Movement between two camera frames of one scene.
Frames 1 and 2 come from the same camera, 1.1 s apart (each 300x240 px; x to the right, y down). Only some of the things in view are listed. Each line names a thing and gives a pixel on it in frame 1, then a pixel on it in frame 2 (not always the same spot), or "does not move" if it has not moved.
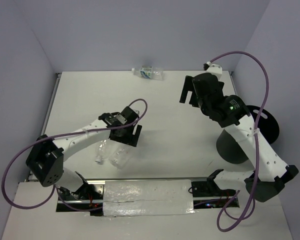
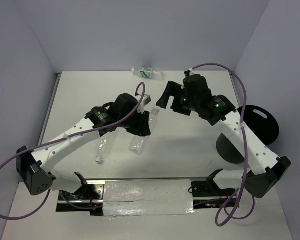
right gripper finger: (188, 86) → (172, 89)
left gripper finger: (135, 137) → (139, 124)
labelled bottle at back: (149, 72) does not move
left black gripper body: (126, 136) → (127, 120)
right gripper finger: (194, 100) → (179, 105)
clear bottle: (120, 156) → (138, 144)
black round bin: (229, 149) does not move
